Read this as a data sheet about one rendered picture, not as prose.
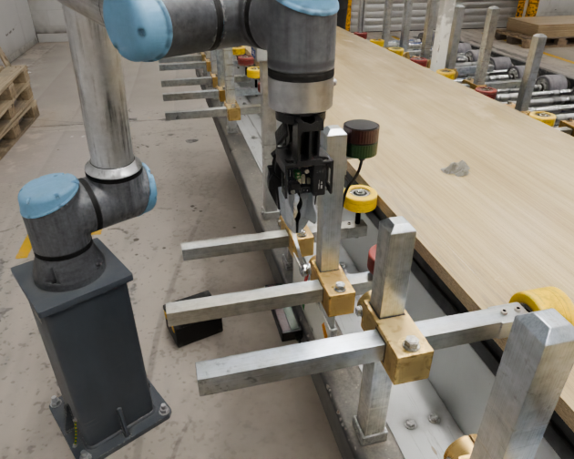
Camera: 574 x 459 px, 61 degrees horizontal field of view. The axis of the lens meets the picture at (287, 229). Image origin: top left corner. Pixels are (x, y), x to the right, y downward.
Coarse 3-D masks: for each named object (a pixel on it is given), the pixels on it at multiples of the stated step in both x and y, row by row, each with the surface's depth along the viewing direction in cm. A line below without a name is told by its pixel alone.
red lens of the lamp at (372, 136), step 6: (348, 120) 82; (378, 126) 80; (348, 132) 79; (354, 132) 78; (360, 132) 78; (366, 132) 78; (372, 132) 78; (378, 132) 79; (348, 138) 79; (354, 138) 79; (360, 138) 78; (366, 138) 78; (372, 138) 79; (360, 144) 79; (366, 144) 79
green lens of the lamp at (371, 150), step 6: (348, 144) 80; (348, 150) 80; (354, 150) 80; (360, 150) 79; (366, 150) 79; (372, 150) 80; (348, 156) 81; (354, 156) 80; (360, 156) 80; (366, 156) 80; (372, 156) 80
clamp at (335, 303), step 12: (312, 264) 94; (312, 276) 96; (324, 276) 90; (336, 276) 90; (324, 288) 88; (348, 288) 87; (324, 300) 89; (336, 300) 86; (348, 300) 87; (336, 312) 88; (348, 312) 89
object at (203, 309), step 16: (368, 272) 93; (272, 288) 89; (288, 288) 89; (304, 288) 89; (320, 288) 89; (368, 288) 92; (176, 304) 85; (192, 304) 85; (208, 304) 85; (224, 304) 85; (240, 304) 86; (256, 304) 87; (272, 304) 88; (288, 304) 89; (176, 320) 84; (192, 320) 85; (208, 320) 86
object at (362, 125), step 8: (352, 120) 82; (360, 120) 82; (368, 120) 82; (352, 128) 78; (360, 128) 78; (368, 128) 78; (352, 144) 80; (368, 144) 79; (360, 160) 83; (360, 168) 84; (344, 192) 86
